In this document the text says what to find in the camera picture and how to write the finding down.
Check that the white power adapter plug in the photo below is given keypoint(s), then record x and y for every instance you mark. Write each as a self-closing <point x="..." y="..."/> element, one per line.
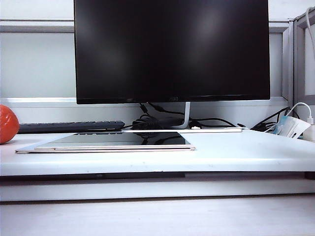
<point x="310" y="132"/>

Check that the flat tablet with gold edge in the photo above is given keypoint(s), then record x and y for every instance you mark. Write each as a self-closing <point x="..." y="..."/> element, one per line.
<point x="118" y="141"/>

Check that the black keyboard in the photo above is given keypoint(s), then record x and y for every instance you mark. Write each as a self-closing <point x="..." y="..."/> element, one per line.
<point x="69" y="126"/>

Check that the white blue power strip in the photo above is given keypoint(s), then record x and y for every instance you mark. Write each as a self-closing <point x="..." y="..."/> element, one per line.
<point x="290" y="127"/>

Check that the grey partition frame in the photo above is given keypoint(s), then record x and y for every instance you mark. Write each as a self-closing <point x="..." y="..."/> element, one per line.
<point x="288" y="61"/>

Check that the orange fruit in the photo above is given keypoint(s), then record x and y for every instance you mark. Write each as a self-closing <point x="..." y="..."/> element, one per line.
<point x="7" y="125"/>

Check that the white table with metal edge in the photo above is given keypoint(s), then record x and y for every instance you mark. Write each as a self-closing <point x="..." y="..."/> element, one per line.
<point x="233" y="152"/>

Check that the black computer monitor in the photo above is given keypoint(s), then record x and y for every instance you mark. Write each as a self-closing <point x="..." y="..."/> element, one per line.
<point x="172" y="49"/>

